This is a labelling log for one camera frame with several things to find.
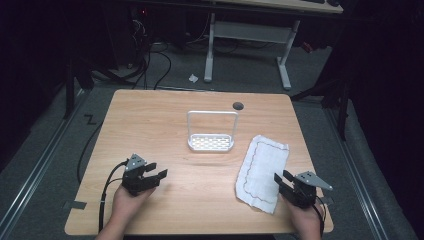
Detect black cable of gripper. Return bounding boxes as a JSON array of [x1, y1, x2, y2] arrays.
[[98, 159, 130, 233], [313, 195, 327, 238]]

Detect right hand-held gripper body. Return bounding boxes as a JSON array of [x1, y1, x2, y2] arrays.
[[278, 170, 334, 210]]

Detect metal floor rail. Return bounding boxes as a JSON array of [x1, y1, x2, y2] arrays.
[[324, 106, 391, 240], [0, 88, 89, 240]]

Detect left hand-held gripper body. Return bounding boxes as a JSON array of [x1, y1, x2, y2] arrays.
[[121, 152, 161, 197]]

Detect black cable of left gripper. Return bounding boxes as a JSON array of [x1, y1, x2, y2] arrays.
[[98, 159, 130, 233]]

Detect bundle of black floor cables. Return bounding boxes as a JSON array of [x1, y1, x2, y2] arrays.
[[128, 13, 173, 91]]

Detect white rack with handle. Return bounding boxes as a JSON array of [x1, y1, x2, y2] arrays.
[[186, 110, 240, 153]]

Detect black stand leg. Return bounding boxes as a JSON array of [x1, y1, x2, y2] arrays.
[[62, 56, 96, 120]]

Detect person's left hand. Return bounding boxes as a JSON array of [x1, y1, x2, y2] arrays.
[[111, 184, 156, 225]]

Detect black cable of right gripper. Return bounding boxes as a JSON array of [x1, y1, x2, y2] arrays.
[[313, 195, 327, 238]]

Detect white cloth with stitched border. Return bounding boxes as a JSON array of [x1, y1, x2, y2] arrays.
[[235, 134, 290, 215]]

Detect white-framed wooden desk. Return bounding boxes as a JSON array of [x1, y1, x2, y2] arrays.
[[203, 0, 345, 92]]

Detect person's right hand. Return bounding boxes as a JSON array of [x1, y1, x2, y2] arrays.
[[282, 196, 324, 240]]

